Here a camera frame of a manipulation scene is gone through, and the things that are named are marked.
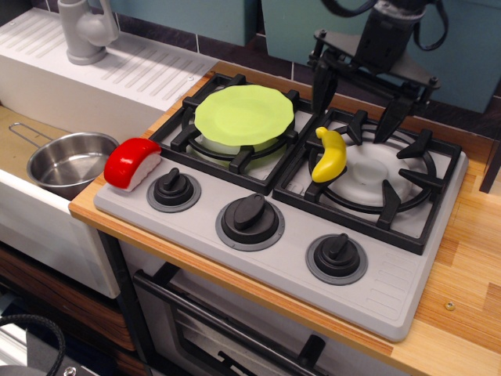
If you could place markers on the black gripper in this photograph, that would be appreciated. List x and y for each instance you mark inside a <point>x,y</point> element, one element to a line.
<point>376,61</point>

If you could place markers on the yellow toy banana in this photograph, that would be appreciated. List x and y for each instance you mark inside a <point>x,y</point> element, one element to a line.
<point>334,158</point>

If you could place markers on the black right burner grate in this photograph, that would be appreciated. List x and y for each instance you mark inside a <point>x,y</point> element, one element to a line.
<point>391,191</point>

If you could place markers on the black burner grate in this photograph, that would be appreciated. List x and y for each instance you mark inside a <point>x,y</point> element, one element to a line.
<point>255,167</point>
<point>391,191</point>

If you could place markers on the green plastic plate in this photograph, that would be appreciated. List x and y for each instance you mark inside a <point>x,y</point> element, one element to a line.
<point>244,115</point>

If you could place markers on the black left burner grate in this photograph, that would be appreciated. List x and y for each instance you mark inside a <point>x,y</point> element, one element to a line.
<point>255,167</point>

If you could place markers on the black right stove knob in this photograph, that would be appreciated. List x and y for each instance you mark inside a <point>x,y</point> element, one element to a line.
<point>336,259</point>

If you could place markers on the black stove knob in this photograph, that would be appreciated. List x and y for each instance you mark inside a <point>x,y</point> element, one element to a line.
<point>250,224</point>
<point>173,192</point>
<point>336,259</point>

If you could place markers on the black middle stove knob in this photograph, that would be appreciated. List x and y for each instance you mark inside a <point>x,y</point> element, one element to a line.
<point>250,224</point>

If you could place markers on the grey toy stove top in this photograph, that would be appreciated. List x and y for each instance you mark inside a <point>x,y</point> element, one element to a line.
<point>383,301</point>

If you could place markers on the black left stove knob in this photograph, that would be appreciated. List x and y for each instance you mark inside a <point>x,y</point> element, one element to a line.
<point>173,192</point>

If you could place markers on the silver screw in counter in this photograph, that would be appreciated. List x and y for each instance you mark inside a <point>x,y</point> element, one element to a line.
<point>450,306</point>

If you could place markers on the white toy sink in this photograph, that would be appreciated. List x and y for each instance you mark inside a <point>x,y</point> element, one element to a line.
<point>121,96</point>

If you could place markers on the red white toy sushi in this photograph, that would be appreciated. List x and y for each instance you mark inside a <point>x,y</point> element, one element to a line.
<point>131,162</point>

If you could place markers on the grey toy faucet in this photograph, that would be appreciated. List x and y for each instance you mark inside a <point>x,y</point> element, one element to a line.
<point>87,34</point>

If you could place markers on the toy oven door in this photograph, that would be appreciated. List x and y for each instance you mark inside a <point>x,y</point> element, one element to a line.
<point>202,350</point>

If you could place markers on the stainless steel pot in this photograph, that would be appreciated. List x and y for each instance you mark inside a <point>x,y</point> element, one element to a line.
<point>68,164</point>

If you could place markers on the dark post at right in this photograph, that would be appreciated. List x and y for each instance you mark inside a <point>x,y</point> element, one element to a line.
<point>492,168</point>

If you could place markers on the black oven door handle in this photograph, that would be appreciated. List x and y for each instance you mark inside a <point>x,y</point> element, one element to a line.
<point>304,364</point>

